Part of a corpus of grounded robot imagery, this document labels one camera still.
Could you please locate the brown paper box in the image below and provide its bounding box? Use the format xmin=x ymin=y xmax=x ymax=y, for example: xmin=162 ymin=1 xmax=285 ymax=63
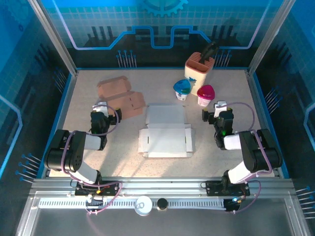
xmin=96 ymin=75 xmax=146 ymax=121

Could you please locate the blue lid yogurt cup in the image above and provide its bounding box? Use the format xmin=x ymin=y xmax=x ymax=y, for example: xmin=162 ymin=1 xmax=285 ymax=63
xmin=173 ymin=79 xmax=191 ymax=101

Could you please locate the white paper box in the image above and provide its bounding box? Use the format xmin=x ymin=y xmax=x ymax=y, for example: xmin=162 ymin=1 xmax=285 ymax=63
xmin=137 ymin=104 xmax=196 ymax=158

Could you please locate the pink lid yogurt cup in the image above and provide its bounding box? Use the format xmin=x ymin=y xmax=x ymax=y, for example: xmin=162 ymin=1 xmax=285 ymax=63
xmin=196 ymin=84 xmax=216 ymax=107

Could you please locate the beige orange knife block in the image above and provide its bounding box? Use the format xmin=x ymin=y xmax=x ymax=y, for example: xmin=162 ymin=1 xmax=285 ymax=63
xmin=184 ymin=51 xmax=215 ymax=87

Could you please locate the small electronics board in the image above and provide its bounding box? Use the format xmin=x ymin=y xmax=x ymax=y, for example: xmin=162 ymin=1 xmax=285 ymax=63
xmin=224 ymin=197 xmax=243 ymax=212
xmin=85 ymin=194 xmax=104 ymax=210

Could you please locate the black round knob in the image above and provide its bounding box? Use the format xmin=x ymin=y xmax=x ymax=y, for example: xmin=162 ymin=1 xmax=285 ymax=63
xmin=157 ymin=198 xmax=169 ymax=211

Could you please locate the grey metal shelf plate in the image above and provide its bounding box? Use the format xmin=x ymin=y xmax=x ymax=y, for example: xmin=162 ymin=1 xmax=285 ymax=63
xmin=17 ymin=196 xmax=311 ymax=236

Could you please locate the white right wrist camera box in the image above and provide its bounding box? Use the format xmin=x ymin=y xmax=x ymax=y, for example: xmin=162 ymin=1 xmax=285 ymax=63
xmin=213 ymin=100 xmax=227 ymax=118

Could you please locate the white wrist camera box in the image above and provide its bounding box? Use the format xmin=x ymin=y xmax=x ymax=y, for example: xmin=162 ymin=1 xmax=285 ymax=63
xmin=213 ymin=100 xmax=227 ymax=118
xmin=92 ymin=101 xmax=109 ymax=116

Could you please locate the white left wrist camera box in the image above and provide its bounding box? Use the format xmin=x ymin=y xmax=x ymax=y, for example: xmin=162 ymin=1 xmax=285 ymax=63
xmin=92 ymin=101 xmax=109 ymax=116

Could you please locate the black knife handle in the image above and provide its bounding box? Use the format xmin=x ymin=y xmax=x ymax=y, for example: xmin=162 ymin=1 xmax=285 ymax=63
xmin=199 ymin=41 xmax=220 ymax=65

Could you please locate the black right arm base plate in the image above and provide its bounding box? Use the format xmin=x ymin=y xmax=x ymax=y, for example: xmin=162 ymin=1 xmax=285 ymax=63
xmin=205 ymin=180 xmax=251 ymax=197

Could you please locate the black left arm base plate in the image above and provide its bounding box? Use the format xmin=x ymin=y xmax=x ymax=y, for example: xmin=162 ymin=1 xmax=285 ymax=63
xmin=74 ymin=180 xmax=120 ymax=197

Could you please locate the aluminium right frame post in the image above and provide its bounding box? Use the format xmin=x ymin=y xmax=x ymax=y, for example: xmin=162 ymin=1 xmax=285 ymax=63
xmin=247 ymin=0 xmax=296 ymax=74

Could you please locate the aluminium frame post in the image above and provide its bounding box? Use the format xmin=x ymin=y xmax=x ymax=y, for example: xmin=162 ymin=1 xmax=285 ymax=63
xmin=28 ymin=0 xmax=79 ymax=76
xmin=247 ymin=0 xmax=296 ymax=74

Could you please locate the white slotted cable duct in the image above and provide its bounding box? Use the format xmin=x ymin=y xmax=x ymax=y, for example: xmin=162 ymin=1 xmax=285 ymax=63
xmin=38 ymin=198 xmax=227 ymax=209

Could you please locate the aluminium front frame rail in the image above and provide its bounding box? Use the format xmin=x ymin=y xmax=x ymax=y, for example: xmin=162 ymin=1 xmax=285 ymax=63
xmin=29 ymin=177 xmax=296 ymax=197

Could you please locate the aluminium left frame post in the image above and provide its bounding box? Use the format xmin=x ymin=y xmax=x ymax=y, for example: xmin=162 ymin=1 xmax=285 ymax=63
xmin=28 ymin=0 xmax=79 ymax=76

